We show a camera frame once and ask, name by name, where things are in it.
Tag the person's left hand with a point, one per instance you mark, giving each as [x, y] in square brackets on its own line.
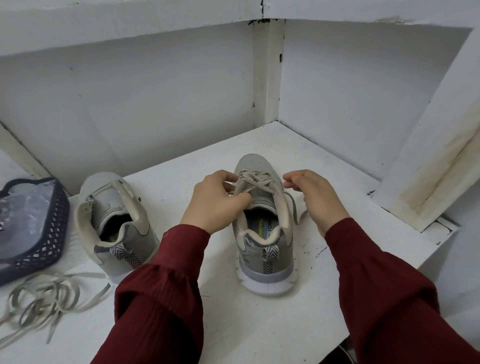
[214, 204]

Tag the person's right hand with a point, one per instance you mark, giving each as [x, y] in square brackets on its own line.
[319, 199]

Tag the grey shoelace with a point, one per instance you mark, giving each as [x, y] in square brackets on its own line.
[41, 300]
[255, 181]

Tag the grey mesh shoe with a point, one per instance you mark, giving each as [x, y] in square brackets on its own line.
[116, 240]
[266, 259]

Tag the clear plastic bag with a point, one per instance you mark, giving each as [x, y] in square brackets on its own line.
[22, 217]

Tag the person's right forearm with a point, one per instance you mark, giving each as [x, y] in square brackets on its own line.
[405, 300]

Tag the person's left forearm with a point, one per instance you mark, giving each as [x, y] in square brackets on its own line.
[154, 300]

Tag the dark plastic lattice basket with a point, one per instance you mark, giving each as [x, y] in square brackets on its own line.
[37, 251]

